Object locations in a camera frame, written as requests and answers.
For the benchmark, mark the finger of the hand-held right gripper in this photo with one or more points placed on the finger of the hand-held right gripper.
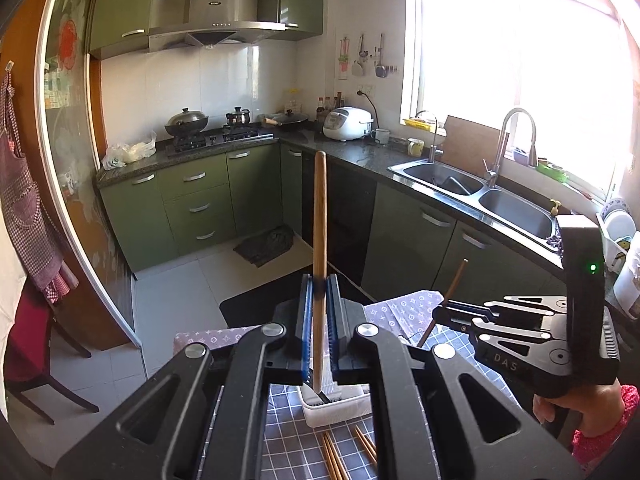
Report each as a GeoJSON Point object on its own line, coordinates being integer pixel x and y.
{"type": "Point", "coordinates": [450, 321]}
{"type": "Point", "coordinates": [465, 306]}

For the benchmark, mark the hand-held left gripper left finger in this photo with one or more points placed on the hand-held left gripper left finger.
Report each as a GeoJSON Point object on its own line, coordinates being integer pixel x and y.
{"type": "Point", "coordinates": [307, 330]}

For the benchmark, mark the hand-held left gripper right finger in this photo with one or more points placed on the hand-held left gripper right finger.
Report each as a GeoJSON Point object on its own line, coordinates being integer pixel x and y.
{"type": "Point", "coordinates": [332, 330]}

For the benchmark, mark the dark wooden chopstick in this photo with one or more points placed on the dark wooden chopstick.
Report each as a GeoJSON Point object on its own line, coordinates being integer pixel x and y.
{"type": "Point", "coordinates": [456, 280]}

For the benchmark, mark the white plastic utensil holder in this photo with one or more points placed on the white plastic utensil holder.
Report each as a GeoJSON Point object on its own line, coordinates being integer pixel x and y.
{"type": "Point", "coordinates": [340, 412]}

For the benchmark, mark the light wooden chopstick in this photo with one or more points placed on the light wooden chopstick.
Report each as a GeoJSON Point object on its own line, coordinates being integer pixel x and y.
{"type": "Point", "coordinates": [320, 210]}

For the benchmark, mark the set of wooden chopsticks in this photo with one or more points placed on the set of wooden chopsticks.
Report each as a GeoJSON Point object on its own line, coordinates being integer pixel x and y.
{"type": "Point", "coordinates": [332, 455]}

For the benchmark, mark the person's right forearm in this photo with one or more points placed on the person's right forearm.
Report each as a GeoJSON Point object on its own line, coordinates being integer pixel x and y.
{"type": "Point", "coordinates": [600, 447]}

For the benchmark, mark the person's right hand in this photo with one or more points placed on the person's right hand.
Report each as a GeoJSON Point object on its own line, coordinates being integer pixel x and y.
{"type": "Point", "coordinates": [600, 410]}

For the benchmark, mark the black floor mat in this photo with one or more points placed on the black floor mat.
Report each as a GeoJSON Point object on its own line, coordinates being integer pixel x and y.
{"type": "Point", "coordinates": [250, 307]}

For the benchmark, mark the white dish rack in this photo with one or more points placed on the white dish rack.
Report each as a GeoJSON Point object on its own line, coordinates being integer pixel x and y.
{"type": "Point", "coordinates": [617, 260]}

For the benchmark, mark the green base cabinet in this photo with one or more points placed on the green base cabinet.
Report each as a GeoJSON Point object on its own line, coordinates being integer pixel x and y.
{"type": "Point", "coordinates": [200, 200]}
{"type": "Point", "coordinates": [400, 240]}

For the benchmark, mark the dark patterned floor rag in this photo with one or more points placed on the dark patterned floor rag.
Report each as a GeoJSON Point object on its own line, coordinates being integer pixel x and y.
{"type": "Point", "coordinates": [265, 245]}

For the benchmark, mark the crumpled patterned dishcloth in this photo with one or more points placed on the crumpled patterned dishcloth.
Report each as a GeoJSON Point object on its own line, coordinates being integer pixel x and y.
{"type": "Point", "coordinates": [555, 242]}

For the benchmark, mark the steel double sink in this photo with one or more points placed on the steel double sink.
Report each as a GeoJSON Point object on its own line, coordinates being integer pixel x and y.
{"type": "Point", "coordinates": [515, 210]}

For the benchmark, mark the blue grid tablecloth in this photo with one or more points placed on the blue grid tablecloth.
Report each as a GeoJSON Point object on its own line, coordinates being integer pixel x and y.
{"type": "Point", "coordinates": [290, 440]}

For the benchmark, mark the white plate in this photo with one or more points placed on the white plate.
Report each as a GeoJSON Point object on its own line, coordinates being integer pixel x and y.
{"type": "Point", "coordinates": [620, 225]}

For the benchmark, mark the black built-in appliance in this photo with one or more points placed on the black built-in appliance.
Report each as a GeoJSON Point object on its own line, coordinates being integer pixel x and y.
{"type": "Point", "coordinates": [350, 210]}

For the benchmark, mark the yellow soap pump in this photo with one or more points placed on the yellow soap pump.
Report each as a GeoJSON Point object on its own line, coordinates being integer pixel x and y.
{"type": "Point", "coordinates": [554, 207]}

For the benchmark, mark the small steel faucet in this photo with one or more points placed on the small steel faucet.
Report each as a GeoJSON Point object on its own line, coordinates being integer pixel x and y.
{"type": "Point", "coordinates": [435, 152]}

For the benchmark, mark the tall steel faucet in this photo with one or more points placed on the tall steel faucet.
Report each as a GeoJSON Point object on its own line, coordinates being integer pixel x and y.
{"type": "Point", "coordinates": [497, 150]}

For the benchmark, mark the green plastic container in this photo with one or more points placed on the green plastic container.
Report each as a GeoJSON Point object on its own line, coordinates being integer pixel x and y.
{"type": "Point", "coordinates": [552, 171]}

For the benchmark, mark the wooden cutting board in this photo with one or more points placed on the wooden cutting board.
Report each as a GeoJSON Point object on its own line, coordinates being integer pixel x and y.
{"type": "Point", "coordinates": [470, 142]}

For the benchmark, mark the patterned mug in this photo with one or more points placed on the patterned mug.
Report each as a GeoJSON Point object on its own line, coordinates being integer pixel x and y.
{"type": "Point", "coordinates": [416, 147]}

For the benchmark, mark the dark granite countertop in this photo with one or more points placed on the dark granite countertop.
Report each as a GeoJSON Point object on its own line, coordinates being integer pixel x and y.
{"type": "Point", "coordinates": [350, 152]}

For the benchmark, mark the yellow sponge tray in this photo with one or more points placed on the yellow sponge tray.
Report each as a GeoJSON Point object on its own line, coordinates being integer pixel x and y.
{"type": "Point", "coordinates": [417, 124]}

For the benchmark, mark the white mug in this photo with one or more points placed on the white mug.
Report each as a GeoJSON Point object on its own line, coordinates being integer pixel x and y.
{"type": "Point", "coordinates": [381, 136]}

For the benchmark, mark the white rice cooker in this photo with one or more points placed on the white rice cooker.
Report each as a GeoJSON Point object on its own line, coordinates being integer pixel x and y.
{"type": "Point", "coordinates": [347, 125]}

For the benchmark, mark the black gas stove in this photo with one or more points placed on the black gas stove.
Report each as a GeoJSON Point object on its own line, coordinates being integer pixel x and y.
{"type": "Point", "coordinates": [220, 140]}

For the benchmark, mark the small dark pot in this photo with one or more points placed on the small dark pot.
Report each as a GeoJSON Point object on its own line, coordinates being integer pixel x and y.
{"type": "Point", "coordinates": [237, 117]}

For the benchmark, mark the yellow-capped oil bottle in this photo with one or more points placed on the yellow-capped oil bottle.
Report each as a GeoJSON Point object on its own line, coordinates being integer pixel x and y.
{"type": "Point", "coordinates": [294, 102]}

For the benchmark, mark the black wok with lid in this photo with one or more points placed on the black wok with lid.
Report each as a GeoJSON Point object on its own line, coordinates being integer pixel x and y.
{"type": "Point", "coordinates": [186, 122]}

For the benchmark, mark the kitchen window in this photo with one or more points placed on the kitchen window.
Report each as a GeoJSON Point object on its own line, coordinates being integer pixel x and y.
{"type": "Point", "coordinates": [500, 60]}

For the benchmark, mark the hanging steel ladle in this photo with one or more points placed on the hanging steel ladle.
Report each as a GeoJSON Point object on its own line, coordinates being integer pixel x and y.
{"type": "Point", "coordinates": [381, 70]}

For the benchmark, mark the white plastic bags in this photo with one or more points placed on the white plastic bags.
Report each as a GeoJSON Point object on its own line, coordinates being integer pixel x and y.
{"type": "Point", "coordinates": [130, 152]}

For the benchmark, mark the hanging spatula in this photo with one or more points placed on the hanging spatula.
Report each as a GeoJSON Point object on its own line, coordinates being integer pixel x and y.
{"type": "Point", "coordinates": [357, 67]}

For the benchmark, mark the red wooden chair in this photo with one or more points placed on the red wooden chair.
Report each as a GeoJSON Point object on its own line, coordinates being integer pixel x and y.
{"type": "Point", "coordinates": [30, 340]}

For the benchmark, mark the glass sliding door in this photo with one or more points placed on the glass sliding door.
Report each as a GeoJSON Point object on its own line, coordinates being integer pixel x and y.
{"type": "Point", "coordinates": [75, 160]}

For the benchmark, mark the white sheet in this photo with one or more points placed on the white sheet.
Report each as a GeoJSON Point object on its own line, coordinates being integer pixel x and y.
{"type": "Point", "coordinates": [10, 300]}

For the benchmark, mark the red checked apron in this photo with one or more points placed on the red checked apron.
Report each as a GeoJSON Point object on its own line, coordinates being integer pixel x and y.
{"type": "Point", "coordinates": [25, 210]}

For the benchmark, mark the steel range hood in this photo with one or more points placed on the steel range hood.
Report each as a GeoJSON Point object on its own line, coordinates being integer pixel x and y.
{"type": "Point", "coordinates": [215, 10]}

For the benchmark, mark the wall power outlet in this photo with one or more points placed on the wall power outlet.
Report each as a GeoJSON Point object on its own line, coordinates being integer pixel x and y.
{"type": "Point", "coordinates": [366, 91]}

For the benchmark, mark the green wall cabinet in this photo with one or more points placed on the green wall cabinet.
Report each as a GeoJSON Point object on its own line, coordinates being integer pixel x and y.
{"type": "Point", "coordinates": [120, 5]}
{"type": "Point", "coordinates": [300, 0]}

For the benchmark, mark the brown wooden door frame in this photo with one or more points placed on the brown wooden door frame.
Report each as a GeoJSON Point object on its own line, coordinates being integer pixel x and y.
{"type": "Point", "coordinates": [30, 20]}

